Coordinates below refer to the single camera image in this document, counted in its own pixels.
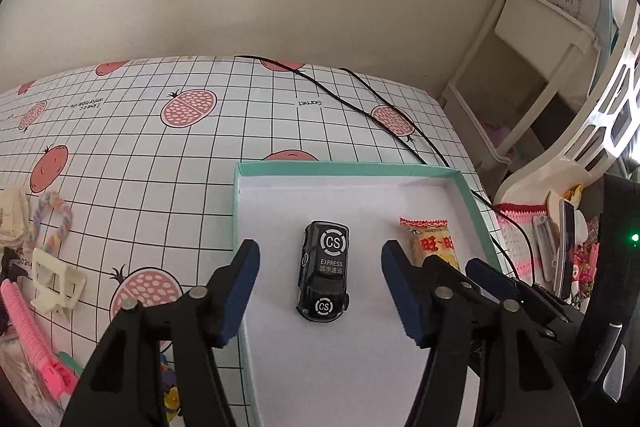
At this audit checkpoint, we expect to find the pink hair roller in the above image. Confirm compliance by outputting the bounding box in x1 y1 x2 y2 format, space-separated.
1 280 78 400

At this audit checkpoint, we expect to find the colourful plastic block toy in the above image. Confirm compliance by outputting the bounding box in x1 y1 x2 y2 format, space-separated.
160 353 181 421

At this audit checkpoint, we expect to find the black toy car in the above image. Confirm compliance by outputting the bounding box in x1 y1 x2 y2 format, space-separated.
296 220 349 323

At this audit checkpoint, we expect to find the rice cracker snack packet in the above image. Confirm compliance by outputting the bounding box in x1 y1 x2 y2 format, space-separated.
399 218 460 270

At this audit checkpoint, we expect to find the crocheted pink white mat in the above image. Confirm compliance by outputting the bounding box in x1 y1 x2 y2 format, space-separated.
496 202 552 284

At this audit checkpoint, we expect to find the pastel braided hair tie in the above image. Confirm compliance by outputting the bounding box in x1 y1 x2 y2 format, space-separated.
22 190 74 258

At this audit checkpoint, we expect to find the teal shallow cardboard box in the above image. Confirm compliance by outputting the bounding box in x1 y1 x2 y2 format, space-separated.
233 160 498 426

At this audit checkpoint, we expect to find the grey phone stand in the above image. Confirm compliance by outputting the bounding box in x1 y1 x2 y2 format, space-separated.
532 216 556 283

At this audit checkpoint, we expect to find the cream plastic hair claw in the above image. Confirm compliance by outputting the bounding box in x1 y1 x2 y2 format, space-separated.
32 248 87 319

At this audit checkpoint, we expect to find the white cutout headboard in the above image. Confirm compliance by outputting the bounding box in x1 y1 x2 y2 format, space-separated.
494 0 639 205

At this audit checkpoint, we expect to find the pomegranate grid tablecloth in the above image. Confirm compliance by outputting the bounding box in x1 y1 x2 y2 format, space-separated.
1 57 498 426

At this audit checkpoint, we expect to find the cream lace scrunchie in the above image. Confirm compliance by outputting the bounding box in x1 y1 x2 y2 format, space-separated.
0 186 30 247

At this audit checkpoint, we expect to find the smartphone on stand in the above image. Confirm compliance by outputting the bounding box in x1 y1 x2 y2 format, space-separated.
556 199 576 300

